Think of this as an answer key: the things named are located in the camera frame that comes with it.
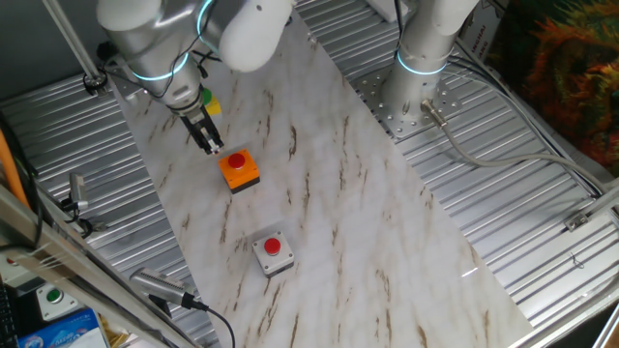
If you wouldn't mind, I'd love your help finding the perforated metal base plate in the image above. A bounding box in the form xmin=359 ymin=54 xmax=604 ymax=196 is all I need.
xmin=350 ymin=62 xmax=465 ymax=141

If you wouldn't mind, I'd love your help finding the yellow box green button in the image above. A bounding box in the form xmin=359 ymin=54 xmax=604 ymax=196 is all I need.
xmin=200 ymin=86 xmax=223 ymax=117

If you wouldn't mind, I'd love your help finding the black base cable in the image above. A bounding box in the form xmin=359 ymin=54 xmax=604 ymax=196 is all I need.
xmin=392 ymin=0 xmax=406 ymax=52

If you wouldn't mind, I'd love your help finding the white box green button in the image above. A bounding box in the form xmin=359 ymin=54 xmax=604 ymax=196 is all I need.
xmin=34 ymin=283 xmax=81 ymax=323

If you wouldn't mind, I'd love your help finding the aluminium frame beam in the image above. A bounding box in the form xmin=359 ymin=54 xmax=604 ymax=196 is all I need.
xmin=0 ymin=186 xmax=199 ymax=348

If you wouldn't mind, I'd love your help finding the orange box red button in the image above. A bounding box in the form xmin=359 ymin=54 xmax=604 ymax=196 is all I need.
xmin=217 ymin=148 xmax=261 ymax=194

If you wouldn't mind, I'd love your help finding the silver ribbed camera on mount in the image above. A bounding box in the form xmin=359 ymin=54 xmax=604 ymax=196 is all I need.
xmin=129 ymin=267 xmax=197 ymax=310

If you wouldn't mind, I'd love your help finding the grey box red button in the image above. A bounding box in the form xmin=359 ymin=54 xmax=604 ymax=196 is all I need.
xmin=251 ymin=230 xmax=295 ymax=278

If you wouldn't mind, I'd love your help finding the grey cable metal connector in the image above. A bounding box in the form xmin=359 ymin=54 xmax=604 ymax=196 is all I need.
xmin=419 ymin=99 xmax=605 ymax=194

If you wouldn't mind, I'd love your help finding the aluminium frame pole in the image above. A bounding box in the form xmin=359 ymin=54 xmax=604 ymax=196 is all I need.
xmin=41 ymin=0 xmax=108 ymax=96

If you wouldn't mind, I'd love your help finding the small metal corner bracket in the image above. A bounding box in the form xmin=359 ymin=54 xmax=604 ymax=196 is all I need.
xmin=563 ymin=211 xmax=590 ymax=232

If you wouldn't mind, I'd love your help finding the black round cable knob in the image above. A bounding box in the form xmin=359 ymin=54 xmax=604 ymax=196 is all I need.
xmin=96 ymin=41 xmax=120 ymax=63

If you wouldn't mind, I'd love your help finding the colourful orange green cloth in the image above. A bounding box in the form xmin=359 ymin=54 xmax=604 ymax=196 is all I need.
xmin=483 ymin=0 xmax=619 ymax=178

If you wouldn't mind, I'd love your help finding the marble pattern board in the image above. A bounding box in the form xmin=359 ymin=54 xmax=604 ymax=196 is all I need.
xmin=108 ymin=14 xmax=533 ymax=348

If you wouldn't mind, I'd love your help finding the white box red dot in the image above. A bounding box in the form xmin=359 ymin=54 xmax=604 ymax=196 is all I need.
xmin=0 ymin=253 xmax=35 ymax=289

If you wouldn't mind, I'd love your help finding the orange tube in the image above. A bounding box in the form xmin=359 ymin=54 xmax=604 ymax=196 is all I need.
xmin=0 ymin=130 xmax=30 ymax=209

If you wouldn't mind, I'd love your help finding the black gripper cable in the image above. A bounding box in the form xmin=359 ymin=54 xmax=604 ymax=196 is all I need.
xmin=186 ymin=0 xmax=224 ymax=81

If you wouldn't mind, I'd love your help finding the thick black cable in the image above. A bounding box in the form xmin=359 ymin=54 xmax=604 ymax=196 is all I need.
xmin=0 ymin=113 xmax=44 ymax=247

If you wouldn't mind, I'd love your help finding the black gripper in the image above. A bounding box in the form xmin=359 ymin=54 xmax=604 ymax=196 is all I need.
xmin=172 ymin=99 xmax=225 ymax=156

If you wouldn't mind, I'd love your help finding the cardboard box red print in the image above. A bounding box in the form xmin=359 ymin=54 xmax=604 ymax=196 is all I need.
xmin=458 ymin=0 xmax=507 ymax=67

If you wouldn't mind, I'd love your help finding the aluminium frame bar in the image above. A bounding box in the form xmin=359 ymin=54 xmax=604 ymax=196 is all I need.
xmin=579 ymin=179 xmax=619 ymax=221
xmin=592 ymin=302 xmax=619 ymax=348

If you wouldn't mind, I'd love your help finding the tan wrapped packet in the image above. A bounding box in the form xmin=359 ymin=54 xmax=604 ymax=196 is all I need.
xmin=99 ymin=321 xmax=130 ymax=348

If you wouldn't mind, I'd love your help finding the black camera cable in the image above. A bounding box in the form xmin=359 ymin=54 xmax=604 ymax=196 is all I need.
xmin=192 ymin=298 xmax=237 ymax=348

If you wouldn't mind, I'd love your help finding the blue tissue pack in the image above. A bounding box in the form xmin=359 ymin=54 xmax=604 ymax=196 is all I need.
xmin=16 ymin=307 xmax=110 ymax=348

